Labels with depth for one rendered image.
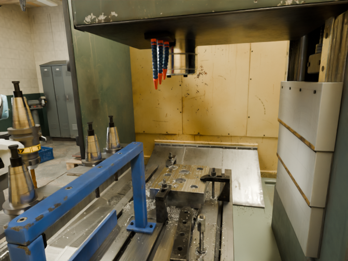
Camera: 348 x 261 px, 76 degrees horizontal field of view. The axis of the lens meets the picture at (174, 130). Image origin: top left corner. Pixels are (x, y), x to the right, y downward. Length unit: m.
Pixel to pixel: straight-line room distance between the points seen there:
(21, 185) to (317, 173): 0.69
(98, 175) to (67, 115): 5.54
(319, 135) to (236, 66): 1.28
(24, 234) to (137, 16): 0.50
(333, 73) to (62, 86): 5.71
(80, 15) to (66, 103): 5.26
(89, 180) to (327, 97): 0.60
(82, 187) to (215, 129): 1.55
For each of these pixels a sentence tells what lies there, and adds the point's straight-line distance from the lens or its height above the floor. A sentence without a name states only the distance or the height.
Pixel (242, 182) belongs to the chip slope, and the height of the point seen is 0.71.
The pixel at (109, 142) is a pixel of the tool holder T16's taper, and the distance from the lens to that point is 0.72.
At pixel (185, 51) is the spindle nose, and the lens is 0.83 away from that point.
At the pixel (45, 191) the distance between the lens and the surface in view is 0.54.
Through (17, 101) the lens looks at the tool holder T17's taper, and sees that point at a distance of 0.59.
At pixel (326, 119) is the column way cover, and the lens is 0.69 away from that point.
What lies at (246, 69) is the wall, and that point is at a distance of 1.89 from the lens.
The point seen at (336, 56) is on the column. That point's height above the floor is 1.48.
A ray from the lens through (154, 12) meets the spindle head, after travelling 0.60.
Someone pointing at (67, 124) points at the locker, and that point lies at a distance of 6.11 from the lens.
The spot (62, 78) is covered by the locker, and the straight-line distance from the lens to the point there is 6.00.
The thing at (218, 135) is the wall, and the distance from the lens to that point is 1.94.
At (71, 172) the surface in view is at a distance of 0.61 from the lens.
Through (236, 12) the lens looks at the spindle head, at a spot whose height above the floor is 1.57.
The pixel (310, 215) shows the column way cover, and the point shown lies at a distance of 0.79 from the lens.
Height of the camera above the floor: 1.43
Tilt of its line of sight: 13 degrees down
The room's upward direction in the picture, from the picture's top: 1 degrees counter-clockwise
